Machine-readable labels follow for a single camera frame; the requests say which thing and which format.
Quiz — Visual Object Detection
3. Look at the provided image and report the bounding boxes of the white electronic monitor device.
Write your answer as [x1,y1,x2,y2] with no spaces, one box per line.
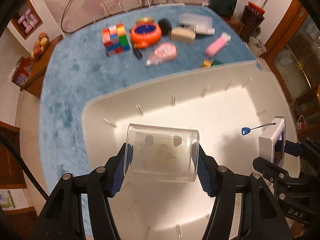
[258,116,286,166]

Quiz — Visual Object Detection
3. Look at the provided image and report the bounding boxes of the clear plastic container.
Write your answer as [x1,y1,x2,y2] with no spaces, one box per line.
[125,124,200,183]

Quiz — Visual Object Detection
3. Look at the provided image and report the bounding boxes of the pink oval package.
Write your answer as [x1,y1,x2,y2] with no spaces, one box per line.
[146,42,177,66]

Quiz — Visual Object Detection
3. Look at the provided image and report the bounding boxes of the colourful cube puzzle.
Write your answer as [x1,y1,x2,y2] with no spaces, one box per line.
[101,23,130,57]

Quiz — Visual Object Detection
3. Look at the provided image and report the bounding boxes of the beige oval case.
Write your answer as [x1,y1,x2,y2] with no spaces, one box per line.
[170,27,196,44]

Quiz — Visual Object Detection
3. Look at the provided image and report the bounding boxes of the orange blue round tape reel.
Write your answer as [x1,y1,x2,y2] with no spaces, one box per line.
[130,22,162,49]

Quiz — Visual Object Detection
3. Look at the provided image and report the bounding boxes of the clear lidded plastic box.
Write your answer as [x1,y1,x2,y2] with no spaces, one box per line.
[178,13,213,30]

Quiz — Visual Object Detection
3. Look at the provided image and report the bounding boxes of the white storage tray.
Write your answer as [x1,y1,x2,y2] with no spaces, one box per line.
[82,61,300,239]

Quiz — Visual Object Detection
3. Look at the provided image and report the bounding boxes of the wooden glass door cabinet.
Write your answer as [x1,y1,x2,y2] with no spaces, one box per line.
[264,0,319,138]

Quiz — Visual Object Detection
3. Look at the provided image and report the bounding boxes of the wooden tv cabinet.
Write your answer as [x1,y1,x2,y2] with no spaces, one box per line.
[20,35,63,98]

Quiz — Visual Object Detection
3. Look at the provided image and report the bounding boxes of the green gold small bottle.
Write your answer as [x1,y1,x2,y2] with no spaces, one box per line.
[201,60,222,68]

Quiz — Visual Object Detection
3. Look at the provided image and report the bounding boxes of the dark wicker basket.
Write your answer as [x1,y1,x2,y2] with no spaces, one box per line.
[239,2,265,42]

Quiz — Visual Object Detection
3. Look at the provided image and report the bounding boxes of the red patterned gift box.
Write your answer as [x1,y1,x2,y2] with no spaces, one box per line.
[9,57,32,87]

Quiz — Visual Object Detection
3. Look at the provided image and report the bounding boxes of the blue fuzzy table cloth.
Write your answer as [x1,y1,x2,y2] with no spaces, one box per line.
[39,4,254,191]

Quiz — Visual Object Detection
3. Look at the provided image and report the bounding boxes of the bowl of peaches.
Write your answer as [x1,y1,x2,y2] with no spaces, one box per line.
[30,33,50,59]

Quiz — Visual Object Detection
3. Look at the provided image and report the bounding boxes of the dark green appliance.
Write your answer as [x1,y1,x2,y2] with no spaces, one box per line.
[208,0,238,18]

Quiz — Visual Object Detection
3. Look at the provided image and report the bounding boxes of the black small box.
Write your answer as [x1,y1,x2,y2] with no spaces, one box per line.
[158,18,172,36]

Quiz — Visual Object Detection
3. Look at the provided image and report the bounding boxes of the gold round compact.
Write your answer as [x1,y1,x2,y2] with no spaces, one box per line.
[136,17,155,24]

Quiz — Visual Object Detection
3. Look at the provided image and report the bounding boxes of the pink dumbbells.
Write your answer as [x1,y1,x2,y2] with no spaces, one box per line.
[18,9,39,34]

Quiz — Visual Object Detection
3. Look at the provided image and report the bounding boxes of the blue tag with cord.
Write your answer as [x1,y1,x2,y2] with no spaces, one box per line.
[241,122,277,135]

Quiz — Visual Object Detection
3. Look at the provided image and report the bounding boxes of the black tv cable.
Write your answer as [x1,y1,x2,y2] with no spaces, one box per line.
[60,0,106,34]

